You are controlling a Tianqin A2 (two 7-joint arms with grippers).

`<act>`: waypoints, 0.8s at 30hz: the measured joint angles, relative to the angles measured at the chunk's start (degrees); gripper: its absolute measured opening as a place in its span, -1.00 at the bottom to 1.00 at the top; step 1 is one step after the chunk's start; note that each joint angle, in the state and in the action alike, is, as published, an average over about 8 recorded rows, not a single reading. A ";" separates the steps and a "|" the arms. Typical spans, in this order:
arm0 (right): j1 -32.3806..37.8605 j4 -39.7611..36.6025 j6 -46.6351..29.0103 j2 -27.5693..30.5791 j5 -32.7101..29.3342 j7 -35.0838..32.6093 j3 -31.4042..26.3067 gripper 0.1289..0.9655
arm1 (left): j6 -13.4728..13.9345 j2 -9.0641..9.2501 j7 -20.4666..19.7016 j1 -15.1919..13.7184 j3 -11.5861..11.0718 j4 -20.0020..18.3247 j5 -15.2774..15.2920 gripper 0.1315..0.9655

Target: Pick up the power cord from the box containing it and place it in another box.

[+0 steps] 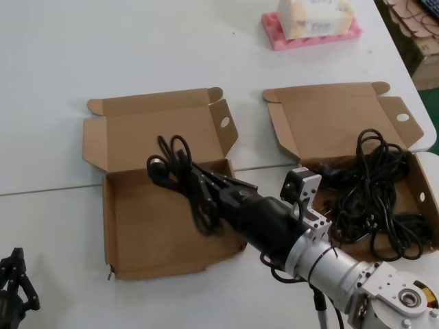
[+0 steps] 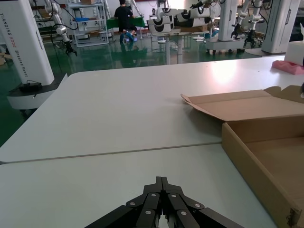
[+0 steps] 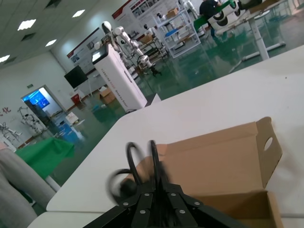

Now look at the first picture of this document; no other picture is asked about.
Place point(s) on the black keyboard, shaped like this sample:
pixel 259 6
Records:
pixel 430 6

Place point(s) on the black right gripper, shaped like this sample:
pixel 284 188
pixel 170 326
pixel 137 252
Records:
pixel 260 219

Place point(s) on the closed brown cardboard carton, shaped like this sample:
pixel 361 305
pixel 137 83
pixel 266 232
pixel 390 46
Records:
pixel 427 65

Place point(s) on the empty brown cardboard box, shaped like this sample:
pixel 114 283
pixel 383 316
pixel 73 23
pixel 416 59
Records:
pixel 154 240

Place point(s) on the stack of die-cut cardboard sheets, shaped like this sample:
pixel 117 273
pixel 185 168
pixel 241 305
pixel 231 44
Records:
pixel 408 17

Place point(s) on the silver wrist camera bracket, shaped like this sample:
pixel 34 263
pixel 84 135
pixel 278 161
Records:
pixel 317 226

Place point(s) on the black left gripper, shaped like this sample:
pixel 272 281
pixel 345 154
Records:
pixel 10 308

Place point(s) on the pink foam tray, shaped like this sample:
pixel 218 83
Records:
pixel 272 37

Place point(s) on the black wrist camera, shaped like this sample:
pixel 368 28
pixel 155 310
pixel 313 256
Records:
pixel 291 186

